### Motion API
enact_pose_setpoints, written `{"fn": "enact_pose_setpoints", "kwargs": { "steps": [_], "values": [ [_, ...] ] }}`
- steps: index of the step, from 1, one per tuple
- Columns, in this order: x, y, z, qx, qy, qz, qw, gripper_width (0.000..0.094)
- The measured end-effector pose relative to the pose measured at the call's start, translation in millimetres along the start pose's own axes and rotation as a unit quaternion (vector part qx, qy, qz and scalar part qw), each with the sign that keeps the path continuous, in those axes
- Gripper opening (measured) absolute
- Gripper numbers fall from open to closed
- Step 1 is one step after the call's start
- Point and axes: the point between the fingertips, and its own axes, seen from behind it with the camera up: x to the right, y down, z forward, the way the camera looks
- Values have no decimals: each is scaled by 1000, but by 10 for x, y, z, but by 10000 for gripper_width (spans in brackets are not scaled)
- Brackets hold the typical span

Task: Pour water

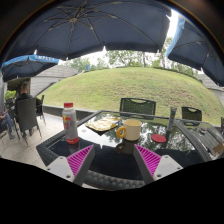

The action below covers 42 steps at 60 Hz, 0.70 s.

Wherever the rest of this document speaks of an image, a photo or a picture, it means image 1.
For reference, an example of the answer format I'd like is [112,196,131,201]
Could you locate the dark wicker chair right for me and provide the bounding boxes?
[182,106,202,121]

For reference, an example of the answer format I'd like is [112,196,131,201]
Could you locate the red round coaster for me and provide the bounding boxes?
[151,134,166,143]

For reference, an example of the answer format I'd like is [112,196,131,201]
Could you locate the dark blue parasol on right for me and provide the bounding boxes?
[165,16,224,87]

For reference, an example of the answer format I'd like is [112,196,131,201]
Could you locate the large dark blue parasol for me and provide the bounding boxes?
[3,0,171,61]

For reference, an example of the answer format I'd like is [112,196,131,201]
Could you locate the parasol pole on table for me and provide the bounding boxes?
[166,107,177,131]

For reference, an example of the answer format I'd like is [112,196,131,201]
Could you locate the seated person in dark shirt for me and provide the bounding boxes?
[16,81,32,102]

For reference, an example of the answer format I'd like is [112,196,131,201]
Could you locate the blue parasol on left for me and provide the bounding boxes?
[1,54,59,82]

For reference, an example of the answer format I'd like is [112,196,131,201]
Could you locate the seated person at left edge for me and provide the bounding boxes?
[0,109,15,139]

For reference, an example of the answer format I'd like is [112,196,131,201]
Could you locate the pink ribbed gripper right finger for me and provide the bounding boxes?
[133,144,182,184]

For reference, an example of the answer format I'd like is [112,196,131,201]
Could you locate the white bottle with red cap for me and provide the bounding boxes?
[62,102,79,144]

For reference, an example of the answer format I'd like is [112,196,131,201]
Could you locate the dark wicker chair behind table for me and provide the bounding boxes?
[120,98,156,115]

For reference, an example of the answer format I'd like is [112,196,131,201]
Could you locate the pink ribbed gripper left finger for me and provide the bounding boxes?
[47,145,95,186]

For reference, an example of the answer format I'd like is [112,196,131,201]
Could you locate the cream mug with yellow handle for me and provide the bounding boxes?
[116,119,142,141]

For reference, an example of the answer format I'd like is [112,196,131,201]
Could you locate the dark wicker chair on left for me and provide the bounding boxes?
[17,98,39,138]

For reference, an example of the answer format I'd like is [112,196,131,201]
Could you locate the black glass-top wicker table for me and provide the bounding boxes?
[37,111,204,190]

